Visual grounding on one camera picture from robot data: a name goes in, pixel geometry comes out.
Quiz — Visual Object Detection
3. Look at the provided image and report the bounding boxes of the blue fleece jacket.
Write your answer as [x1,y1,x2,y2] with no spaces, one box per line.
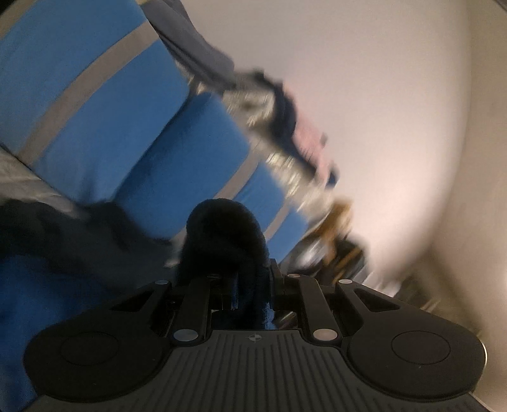
[1,199,273,411]

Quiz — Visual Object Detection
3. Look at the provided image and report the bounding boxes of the folded navy white clothes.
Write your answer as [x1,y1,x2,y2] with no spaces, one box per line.
[253,71,338,188]

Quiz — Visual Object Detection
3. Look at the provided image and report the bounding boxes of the black bag red trim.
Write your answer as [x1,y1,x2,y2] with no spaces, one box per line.
[302,238,369,286]

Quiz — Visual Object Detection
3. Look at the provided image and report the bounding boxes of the brown teddy bear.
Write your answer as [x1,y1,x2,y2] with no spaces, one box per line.
[320,202,352,241]

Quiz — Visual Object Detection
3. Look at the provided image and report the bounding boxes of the right blue striped pillow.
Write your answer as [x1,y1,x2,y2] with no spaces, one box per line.
[114,93,307,261]

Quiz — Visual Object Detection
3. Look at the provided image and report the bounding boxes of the blue striped pillow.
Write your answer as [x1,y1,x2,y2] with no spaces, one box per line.
[1,0,188,204]
[114,93,307,261]

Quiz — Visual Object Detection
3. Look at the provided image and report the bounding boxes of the left blue striped pillow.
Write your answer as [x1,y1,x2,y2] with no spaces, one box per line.
[1,0,188,204]

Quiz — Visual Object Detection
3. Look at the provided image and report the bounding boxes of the quilted grey bedspread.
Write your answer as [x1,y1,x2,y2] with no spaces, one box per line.
[0,149,81,217]

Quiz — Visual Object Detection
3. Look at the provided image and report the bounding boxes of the grey folded garment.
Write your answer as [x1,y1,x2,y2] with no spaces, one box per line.
[140,0,235,91]

